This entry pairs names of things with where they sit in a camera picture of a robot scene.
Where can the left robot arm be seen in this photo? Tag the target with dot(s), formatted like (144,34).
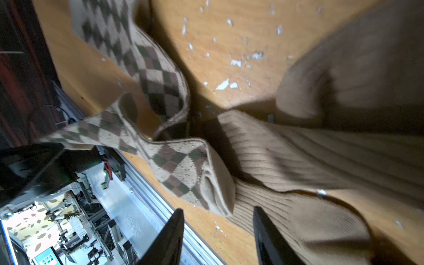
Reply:
(41,169)

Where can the tan ribbed sock front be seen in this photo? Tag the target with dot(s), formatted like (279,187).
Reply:
(281,168)

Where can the argyle sock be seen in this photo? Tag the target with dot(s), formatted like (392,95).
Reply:
(188,168)
(112,28)

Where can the tan ribbed sock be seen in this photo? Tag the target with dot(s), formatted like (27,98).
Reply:
(281,168)
(367,76)

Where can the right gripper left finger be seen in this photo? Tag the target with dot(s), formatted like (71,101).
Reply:
(166,249)

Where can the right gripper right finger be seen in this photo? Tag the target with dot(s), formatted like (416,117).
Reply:
(271,246)

